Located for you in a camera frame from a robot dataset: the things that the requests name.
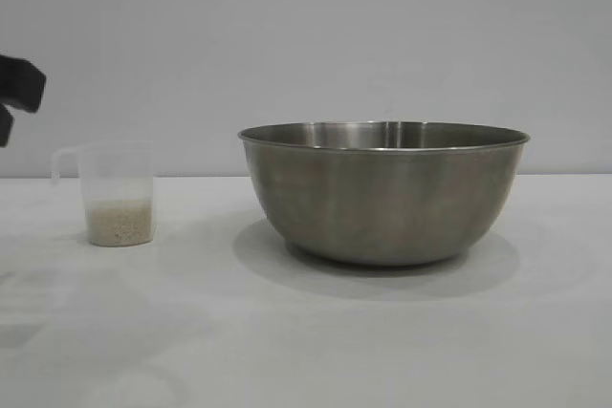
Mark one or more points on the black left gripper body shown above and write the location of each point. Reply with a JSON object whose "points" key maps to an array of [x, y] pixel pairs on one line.
{"points": [[19, 85]]}

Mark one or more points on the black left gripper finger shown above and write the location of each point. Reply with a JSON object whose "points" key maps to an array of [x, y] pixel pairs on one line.
{"points": [[5, 128]]}

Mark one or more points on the clear plastic measuring cup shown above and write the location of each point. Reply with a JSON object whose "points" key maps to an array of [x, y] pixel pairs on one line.
{"points": [[119, 174]]}

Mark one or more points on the white rice grains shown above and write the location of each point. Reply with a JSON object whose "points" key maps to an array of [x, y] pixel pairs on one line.
{"points": [[120, 224]]}

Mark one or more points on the stainless steel mixing bowl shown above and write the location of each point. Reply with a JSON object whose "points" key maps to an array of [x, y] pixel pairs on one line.
{"points": [[382, 202]]}

